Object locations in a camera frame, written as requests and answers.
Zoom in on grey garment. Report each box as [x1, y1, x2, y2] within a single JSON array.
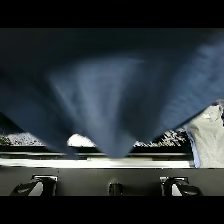
[[184, 103, 224, 169]]

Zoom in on dark blue pants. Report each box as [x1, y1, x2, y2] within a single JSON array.
[[0, 28, 224, 159]]

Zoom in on silver frame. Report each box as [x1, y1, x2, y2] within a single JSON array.
[[0, 151, 224, 197]]

